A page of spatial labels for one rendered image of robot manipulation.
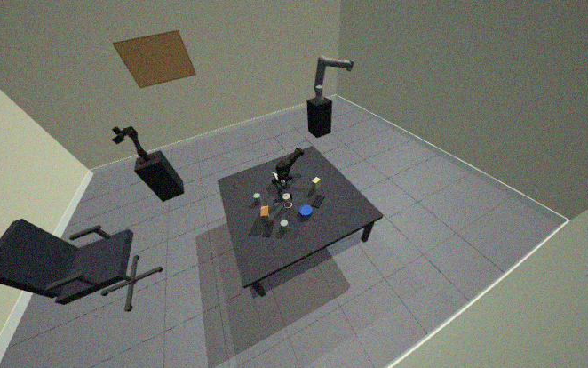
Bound blue short cylinder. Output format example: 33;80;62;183
299;204;313;218

